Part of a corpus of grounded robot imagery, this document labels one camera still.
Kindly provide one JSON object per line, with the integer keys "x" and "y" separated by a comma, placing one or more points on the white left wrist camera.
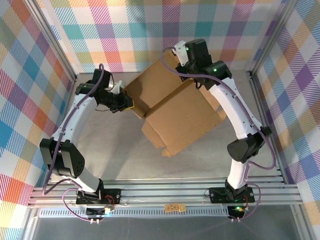
{"x": 118, "y": 86}

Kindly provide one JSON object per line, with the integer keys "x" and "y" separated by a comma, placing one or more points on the small brown circuit board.
{"x": 171, "y": 207}

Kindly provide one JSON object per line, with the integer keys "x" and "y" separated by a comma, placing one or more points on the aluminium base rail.
{"x": 162, "y": 193}

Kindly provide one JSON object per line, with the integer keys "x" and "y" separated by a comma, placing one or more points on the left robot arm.
{"x": 82, "y": 110}

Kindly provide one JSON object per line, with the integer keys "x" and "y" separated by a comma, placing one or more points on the black controller board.
{"x": 95, "y": 211}
{"x": 235, "y": 212}

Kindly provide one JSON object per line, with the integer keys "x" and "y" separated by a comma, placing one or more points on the small yellow tag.
{"x": 182, "y": 207}

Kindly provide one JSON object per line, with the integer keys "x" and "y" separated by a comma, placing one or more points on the black left controller board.
{"x": 95, "y": 211}

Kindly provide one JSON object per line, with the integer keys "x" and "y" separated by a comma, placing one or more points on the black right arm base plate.
{"x": 217, "y": 196}

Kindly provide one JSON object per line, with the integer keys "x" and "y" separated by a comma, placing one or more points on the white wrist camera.
{"x": 118, "y": 86}
{"x": 181, "y": 52}

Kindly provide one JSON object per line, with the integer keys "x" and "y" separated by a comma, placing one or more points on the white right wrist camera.
{"x": 181, "y": 52}

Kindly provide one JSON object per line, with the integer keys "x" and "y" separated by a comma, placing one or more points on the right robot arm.
{"x": 232, "y": 107}

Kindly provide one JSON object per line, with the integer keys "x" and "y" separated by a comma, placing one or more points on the black right controller board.
{"x": 235, "y": 212}

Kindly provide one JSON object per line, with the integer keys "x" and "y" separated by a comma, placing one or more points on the aluminium frame post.
{"x": 61, "y": 57}
{"x": 267, "y": 50}

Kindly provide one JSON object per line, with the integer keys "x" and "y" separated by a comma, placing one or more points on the brown cardboard box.
{"x": 180, "y": 115}

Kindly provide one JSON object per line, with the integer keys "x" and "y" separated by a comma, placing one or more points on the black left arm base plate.
{"x": 115, "y": 192}

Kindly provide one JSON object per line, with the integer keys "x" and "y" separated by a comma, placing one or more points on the aluminium side rail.
{"x": 260, "y": 105}

